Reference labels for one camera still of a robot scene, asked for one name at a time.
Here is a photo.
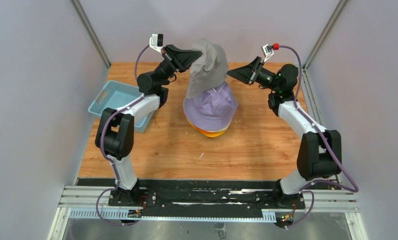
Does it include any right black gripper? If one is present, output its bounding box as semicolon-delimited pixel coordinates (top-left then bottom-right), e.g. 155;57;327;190
226;57;279;93

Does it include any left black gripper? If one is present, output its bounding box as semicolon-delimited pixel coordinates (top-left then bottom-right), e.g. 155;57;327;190
153;46;202;87

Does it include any grey hat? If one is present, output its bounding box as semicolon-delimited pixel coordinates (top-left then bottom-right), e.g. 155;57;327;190
185;38;229;99

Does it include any lavender hat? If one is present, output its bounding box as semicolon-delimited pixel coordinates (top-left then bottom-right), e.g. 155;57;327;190
183;81;238;130

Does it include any beige hat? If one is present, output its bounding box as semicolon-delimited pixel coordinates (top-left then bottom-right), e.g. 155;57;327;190
186;118;232;132

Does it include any yellow bucket hat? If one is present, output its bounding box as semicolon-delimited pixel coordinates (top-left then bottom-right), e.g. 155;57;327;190
198;128;226;138

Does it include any orange bucket hat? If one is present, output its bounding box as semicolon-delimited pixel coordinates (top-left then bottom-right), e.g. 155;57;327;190
188;121;220;138

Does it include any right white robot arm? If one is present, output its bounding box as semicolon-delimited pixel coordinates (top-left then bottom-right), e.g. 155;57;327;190
227;57;342;209

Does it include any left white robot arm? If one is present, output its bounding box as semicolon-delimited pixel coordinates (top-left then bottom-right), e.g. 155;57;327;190
95;44;203;207

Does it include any light blue plastic basket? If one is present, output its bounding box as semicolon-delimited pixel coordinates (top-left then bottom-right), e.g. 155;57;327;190
88;80;160;134

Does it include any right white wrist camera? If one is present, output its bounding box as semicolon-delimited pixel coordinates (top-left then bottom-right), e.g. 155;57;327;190
261;43;280;64

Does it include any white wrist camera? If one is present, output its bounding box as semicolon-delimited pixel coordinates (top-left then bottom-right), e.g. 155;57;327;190
261;43;280;64
149;33;166;54

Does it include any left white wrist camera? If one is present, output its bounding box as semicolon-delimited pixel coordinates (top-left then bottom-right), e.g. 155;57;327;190
149;33;166;54

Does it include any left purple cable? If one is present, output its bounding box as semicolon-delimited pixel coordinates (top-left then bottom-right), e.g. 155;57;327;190
95;44;154;227

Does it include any purple cable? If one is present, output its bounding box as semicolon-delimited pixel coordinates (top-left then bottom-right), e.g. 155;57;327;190
278;44;360;229
95;44;154;227

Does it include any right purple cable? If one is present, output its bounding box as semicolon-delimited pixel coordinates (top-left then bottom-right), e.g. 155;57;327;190
278;44;360;229

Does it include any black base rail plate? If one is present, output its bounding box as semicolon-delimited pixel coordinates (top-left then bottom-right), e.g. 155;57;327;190
76;178;315;225

